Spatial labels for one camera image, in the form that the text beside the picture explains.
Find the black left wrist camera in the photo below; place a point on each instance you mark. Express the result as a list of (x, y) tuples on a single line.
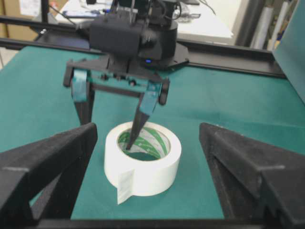
[(115, 35)]

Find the white desk in background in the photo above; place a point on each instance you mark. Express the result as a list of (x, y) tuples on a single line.
[(195, 23)]

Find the white duct tape roll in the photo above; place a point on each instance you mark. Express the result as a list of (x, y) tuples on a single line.
[(149, 168)]

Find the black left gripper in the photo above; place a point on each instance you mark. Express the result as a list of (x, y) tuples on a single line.
[(83, 95)]

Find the green table cloth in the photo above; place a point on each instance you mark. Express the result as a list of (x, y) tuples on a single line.
[(34, 105)]

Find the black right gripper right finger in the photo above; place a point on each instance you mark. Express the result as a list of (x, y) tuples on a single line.
[(253, 179)]

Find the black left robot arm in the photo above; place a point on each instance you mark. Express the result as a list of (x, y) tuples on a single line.
[(158, 50)]

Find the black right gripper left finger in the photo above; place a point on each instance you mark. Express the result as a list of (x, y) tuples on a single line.
[(41, 180)]

